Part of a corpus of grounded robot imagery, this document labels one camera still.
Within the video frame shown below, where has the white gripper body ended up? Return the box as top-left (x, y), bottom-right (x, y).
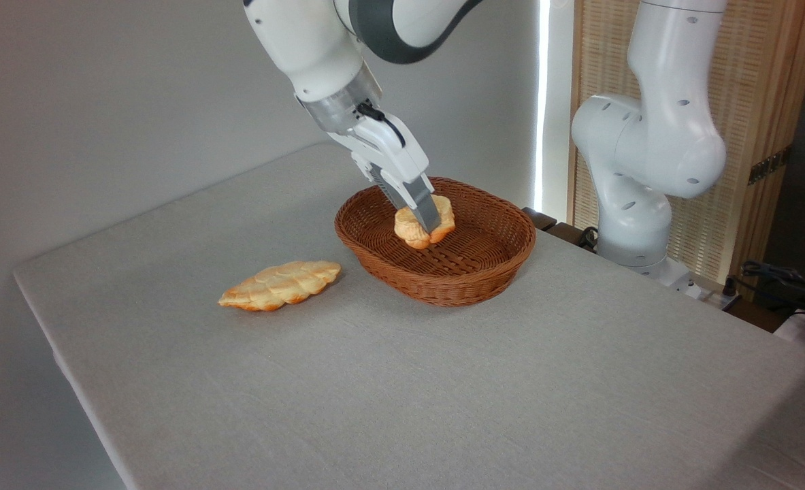
top-left (327, 114), bottom-right (436, 199)

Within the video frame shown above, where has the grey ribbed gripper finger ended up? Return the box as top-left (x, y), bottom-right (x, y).
top-left (367, 163), bottom-right (442, 235)

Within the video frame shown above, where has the small round golden bread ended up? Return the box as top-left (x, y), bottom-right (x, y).
top-left (393, 195), bottom-right (457, 250)

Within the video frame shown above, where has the brown woven wicker basket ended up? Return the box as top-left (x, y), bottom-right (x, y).
top-left (334, 176), bottom-right (538, 308)

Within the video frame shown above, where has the long leaf-shaped golden bread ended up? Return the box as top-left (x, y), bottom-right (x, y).
top-left (218, 260), bottom-right (343, 313)

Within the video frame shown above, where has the dark wooden side table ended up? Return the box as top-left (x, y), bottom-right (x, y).
top-left (522, 206), bottom-right (597, 250)

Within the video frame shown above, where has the grey linen tablecloth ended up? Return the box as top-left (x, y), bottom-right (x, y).
top-left (13, 143), bottom-right (805, 490)

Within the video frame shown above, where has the dark metal screen hinge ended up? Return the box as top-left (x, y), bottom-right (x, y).
top-left (747, 150), bottom-right (791, 186)

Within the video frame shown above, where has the wooden bamboo folding screen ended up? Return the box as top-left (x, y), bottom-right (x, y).
top-left (568, 0), bottom-right (805, 295)

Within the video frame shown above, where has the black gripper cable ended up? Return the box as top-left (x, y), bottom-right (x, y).
top-left (356, 102), bottom-right (408, 149)

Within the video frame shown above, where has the black cable bundle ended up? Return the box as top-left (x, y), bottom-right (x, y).
top-left (740, 259), bottom-right (805, 310)

